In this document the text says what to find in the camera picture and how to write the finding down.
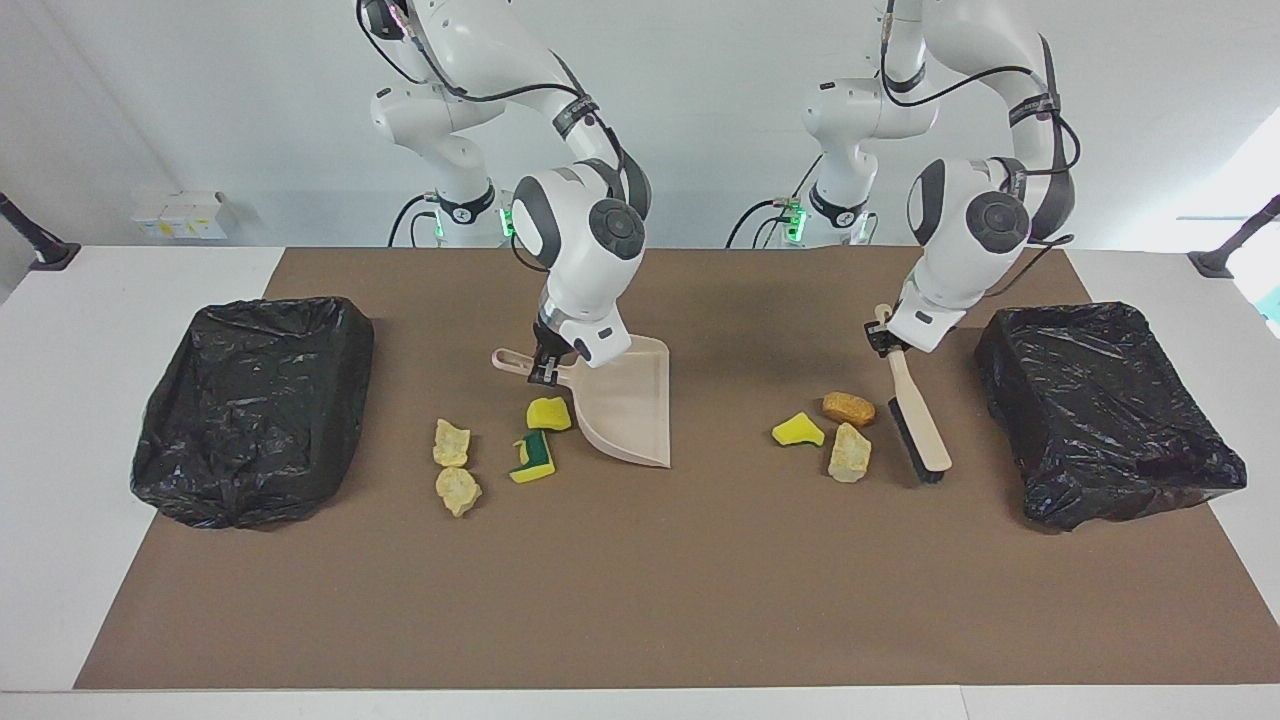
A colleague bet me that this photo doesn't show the brown toy nugget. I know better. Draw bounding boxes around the brown toy nugget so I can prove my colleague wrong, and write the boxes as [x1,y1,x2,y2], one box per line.
[822,392,877,428]

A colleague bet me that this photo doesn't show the beige plastic dustpan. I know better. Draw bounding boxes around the beige plastic dustpan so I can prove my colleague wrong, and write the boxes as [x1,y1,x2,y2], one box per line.
[490,335,673,469]

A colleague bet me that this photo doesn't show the yellow green sponge piece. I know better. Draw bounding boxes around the yellow green sponge piece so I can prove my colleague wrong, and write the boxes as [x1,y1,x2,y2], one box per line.
[508,430,559,485]

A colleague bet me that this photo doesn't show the beige brush black bristles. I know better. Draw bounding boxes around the beige brush black bristles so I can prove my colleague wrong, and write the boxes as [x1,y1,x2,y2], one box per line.
[873,303,953,488]

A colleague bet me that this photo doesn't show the pale toy pastry piece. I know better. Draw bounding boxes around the pale toy pastry piece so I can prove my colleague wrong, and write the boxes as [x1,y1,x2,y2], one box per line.
[432,418,472,469]
[435,466,483,518]
[828,422,872,484]

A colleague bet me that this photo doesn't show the black bag lined bin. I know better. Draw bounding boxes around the black bag lined bin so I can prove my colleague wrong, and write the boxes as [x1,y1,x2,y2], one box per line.
[975,302,1249,533]
[130,295,376,531]

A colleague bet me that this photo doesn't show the brown table mat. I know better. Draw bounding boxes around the brown table mat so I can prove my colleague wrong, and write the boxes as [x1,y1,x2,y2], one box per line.
[73,247,1280,691]

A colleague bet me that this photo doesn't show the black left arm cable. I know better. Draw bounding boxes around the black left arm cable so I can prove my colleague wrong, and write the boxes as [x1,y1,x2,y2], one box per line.
[878,0,1083,301]

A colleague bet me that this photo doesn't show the black base cable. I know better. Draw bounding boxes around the black base cable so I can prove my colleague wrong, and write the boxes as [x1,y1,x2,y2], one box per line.
[387,194,441,249]
[726,197,798,249]

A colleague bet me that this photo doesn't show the black camera stand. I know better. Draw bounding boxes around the black camera stand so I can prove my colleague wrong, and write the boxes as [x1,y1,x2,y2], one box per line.
[1188,195,1280,279]
[0,190,81,272]

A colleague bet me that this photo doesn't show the white wall socket box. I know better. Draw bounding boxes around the white wall socket box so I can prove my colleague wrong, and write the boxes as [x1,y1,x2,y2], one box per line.
[133,192,229,241]

